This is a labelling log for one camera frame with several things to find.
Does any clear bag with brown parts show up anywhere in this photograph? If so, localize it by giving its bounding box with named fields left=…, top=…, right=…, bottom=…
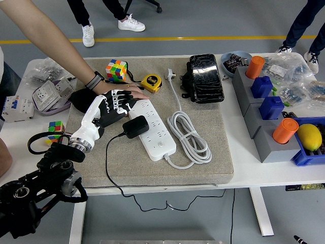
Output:
left=303, top=78, right=325, bottom=109

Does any yellow lemon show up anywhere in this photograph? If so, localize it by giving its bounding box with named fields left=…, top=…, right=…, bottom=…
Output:
left=297, top=124, right=323, bottom=153

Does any small colourful puzzle cube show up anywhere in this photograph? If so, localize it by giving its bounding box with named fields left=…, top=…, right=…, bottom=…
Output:
left=45, top=120, right=66, bottom=145

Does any grey-brown mat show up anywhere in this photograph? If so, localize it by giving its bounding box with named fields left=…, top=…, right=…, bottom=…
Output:
left=55, top=56, right=235, bottom=189

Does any black plastic holder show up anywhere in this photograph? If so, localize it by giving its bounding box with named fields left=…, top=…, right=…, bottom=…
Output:
left=179, top=60, right=196, bottom=100

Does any black electronic parts heap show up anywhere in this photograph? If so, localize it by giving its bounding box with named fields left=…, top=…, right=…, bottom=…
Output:
left=224, top=53, right=251, bottom=71

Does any clear bag with labelled parts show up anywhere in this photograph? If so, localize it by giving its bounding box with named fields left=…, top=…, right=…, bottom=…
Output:
left=263, top=52, right=317, bottom=84

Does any orange cylinder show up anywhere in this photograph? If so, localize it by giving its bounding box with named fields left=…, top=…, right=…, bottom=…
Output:
left=272, top=117, right=300, bottom=145
left=245, top=55, right=266, bottom=80

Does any large colourful puzzle cube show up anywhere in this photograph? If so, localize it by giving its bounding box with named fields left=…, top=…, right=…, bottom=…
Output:
left=106, top=58, right=128, bottom=82

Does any white table leg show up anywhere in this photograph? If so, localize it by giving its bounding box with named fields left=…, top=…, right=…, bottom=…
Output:
left=68, top=196, right=88, bottom=244
left=248, top=187, right=275, bottom=237

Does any person's left hand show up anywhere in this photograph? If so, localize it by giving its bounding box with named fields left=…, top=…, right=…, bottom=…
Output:
left=97, top=82, right=150, bottom=101

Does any light blue bowl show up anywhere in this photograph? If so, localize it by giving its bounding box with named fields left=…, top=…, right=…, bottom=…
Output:
left=220, top=50, right=252, bottom=78

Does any black table control panel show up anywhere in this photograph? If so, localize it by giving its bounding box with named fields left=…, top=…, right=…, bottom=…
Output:
left=284, top=183, right=325, bottom=192

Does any black cloth pouch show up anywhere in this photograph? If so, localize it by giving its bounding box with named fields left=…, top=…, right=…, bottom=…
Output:
left=70, top=88, right=102, bottom=114

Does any black chair base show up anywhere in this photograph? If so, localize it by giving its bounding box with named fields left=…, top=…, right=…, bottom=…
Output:
left=138, top=0, right=163, bottom=14

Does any glossy black case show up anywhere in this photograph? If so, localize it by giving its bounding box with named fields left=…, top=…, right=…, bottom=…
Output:
left=189, top=53, right=226, bottom=104

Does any person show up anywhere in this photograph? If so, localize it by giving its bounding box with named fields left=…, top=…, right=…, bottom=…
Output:
left=67, top=0, right=146, bottom=48
left=275, top=0, right=325, bottom=73
left=0, top=47, right=22, bottom=89

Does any yellow tape measure with strap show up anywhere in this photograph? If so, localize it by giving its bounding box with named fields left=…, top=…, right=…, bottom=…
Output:
left=126, top=68, right=163, bottom=94

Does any clear bag with blue parts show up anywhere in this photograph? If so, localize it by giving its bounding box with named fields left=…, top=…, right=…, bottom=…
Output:
left=275, top=82, right=309, bottom=107

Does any white power strip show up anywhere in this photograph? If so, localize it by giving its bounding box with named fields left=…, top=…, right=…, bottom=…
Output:
left=126, top=99, right=178, bottom=162

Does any white power strip cable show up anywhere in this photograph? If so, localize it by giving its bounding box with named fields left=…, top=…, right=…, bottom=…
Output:
left=164, top=67, right=213, bottom=170

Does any clear bag of screws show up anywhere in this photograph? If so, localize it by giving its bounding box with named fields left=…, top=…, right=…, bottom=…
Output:
left=27, top=57, right=77, bottom=84

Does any hanging black cable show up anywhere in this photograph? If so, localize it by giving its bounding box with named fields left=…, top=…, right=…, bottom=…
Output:
left=230, top=188, right=236, bottom=244

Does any black grey wristwatch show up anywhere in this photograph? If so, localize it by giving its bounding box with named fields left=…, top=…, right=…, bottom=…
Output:
left=85, top=71, right=105, bottom=90

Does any grey block base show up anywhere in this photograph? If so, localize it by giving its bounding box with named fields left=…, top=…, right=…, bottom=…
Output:
left=238, top=86, right=274, bottom=117
left=254, top=124, right=309, bottom=164
left=245, top=103, right=285, bottom=140
left=232, top=66, right=257, bottom=100

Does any large white socket panel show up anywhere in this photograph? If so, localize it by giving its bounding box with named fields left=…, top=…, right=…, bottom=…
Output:
left=31, top=80, right=61, bottom=112

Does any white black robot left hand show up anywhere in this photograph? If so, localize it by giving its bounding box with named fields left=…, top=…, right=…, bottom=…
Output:
left=70, top=88, right=139, bottom=147

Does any blue plastic bin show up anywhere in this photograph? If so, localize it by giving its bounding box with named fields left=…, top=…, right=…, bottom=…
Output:
left=290, top=116, right=325, bottom=167

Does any white circuit breaker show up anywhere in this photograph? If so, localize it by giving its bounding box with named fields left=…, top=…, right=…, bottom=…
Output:
left=2, top=95, right=35, bottom=123

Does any thin black adapter cord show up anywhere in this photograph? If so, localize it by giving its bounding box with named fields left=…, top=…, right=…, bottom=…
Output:
left=104, top=132, right=226, bottom=213

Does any black power adapter plug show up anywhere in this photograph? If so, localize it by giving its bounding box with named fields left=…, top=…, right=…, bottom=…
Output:
left=122, top=115, right=150, bottom=139

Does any blue block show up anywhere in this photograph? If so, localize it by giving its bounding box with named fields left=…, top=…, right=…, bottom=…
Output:
left=258, top=96, right=285, bottom=121
left=250, top=75, right=274, bottom=99

